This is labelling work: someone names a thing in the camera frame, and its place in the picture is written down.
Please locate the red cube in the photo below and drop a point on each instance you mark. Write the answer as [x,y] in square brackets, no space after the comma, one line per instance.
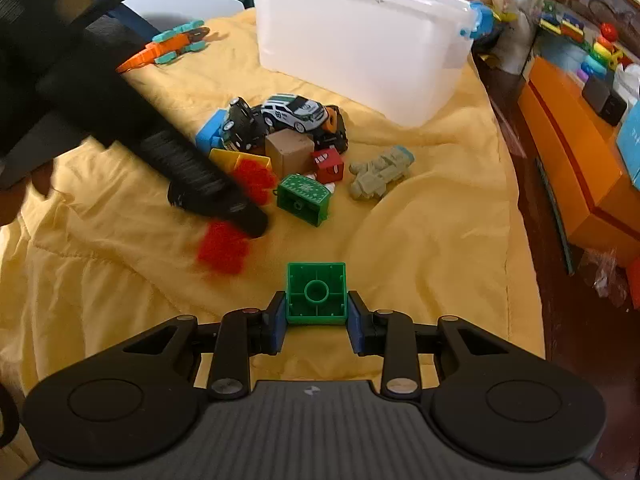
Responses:
[327,165]

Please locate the blue toy car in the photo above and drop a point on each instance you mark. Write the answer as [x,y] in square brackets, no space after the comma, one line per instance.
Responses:
[210,132]

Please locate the white and green toy car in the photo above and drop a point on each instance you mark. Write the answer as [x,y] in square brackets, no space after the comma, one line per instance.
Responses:
[295,111]

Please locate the orange and teal toy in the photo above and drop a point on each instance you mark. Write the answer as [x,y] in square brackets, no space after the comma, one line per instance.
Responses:
[167,46]

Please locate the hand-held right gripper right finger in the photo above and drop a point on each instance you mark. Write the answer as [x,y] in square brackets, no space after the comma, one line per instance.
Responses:
[356,327]

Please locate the orange box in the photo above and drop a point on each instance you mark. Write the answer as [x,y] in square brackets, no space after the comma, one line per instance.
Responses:
[575,160]

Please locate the red building block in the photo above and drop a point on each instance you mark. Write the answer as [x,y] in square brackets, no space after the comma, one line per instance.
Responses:
[222,249]
[255,177]

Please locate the grey toy vehicle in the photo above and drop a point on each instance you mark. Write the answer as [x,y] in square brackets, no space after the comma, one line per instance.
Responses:
[381,171]

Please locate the yellow building block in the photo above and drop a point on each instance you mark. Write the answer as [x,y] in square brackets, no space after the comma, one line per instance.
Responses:
[225,159]

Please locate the dark wooden desktop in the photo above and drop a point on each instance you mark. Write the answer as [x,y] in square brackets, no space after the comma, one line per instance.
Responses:
[530,200]

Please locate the white plastic toy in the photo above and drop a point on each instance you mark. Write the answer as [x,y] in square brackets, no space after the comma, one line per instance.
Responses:
[627,82]

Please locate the wooden cube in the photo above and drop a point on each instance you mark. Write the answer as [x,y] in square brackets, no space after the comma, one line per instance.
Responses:
[289,152]

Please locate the clear plastic wrapper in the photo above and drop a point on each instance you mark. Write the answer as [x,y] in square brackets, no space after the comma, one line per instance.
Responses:
[602,275]

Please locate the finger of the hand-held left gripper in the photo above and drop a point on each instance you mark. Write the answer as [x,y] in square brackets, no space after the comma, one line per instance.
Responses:
[245,217]

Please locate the colourful wooden toy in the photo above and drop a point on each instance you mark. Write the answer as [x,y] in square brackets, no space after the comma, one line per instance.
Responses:
[562,25]

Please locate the plain green building block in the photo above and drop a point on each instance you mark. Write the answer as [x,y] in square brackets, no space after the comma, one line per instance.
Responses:
[316,292]

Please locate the white plastic bin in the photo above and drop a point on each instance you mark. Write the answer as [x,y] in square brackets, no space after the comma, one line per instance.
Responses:
[365,45]

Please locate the green snowflake print building block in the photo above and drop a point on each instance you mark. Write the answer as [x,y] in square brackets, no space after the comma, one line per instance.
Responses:
[305,199]

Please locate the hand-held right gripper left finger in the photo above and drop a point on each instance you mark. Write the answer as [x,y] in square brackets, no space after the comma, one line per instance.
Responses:
[276,324]

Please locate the black cube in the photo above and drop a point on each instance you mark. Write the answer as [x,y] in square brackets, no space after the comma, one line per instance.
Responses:
[605,100]

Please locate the black and orange toy car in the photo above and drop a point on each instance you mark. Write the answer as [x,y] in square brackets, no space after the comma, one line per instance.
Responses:
[334,132]

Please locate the pale blue box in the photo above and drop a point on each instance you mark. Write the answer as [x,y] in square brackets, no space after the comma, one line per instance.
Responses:
[560,57]

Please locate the yellow blanket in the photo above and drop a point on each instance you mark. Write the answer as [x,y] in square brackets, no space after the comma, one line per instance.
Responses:
[425,240]

